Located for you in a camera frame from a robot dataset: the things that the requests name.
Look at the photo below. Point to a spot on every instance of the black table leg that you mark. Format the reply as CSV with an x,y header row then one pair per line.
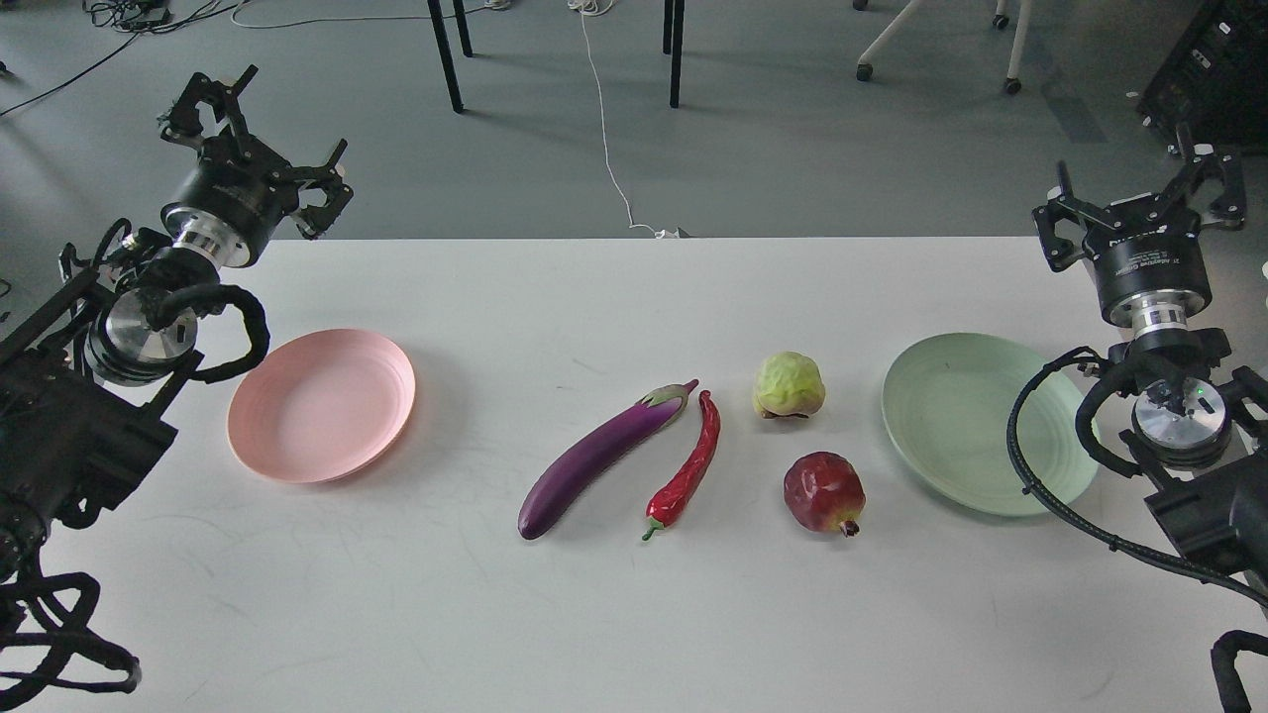
x,y
440,32
673,35

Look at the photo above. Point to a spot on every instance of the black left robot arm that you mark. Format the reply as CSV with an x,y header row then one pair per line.
x,y
86,379

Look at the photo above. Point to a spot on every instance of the white chair base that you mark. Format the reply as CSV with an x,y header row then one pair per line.
x,y
915,43

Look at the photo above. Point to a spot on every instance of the green plate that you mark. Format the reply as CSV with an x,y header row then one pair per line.
x,y
946,401

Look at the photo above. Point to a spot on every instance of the yellow-green custard apple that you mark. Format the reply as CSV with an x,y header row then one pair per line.
x,y
788,384

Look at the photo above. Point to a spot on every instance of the black table leg left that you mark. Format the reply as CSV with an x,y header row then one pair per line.
x,y
440,32

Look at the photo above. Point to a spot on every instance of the black table leg right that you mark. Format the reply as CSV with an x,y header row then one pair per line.
x,y
673,35

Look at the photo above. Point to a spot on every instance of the red pomegranate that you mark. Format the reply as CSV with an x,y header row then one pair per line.
x,y
824,493

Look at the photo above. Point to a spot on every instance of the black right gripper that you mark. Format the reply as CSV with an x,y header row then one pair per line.
x,y
1149,262

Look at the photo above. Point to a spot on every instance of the purple eggplant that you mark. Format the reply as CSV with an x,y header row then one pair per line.
x,y
567,477

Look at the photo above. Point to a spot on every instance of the black equipment case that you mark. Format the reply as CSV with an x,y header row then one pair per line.
x,y
1214,79

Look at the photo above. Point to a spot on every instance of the red chili pepper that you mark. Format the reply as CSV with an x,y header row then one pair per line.
x,y
667,506

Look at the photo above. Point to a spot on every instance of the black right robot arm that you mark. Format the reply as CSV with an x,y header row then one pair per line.
x,y
1155,409

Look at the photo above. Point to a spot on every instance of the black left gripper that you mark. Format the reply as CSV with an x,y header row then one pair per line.
x,y
227,211

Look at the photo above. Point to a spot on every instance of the pink plate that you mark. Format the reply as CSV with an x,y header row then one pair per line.
x,y
322,407

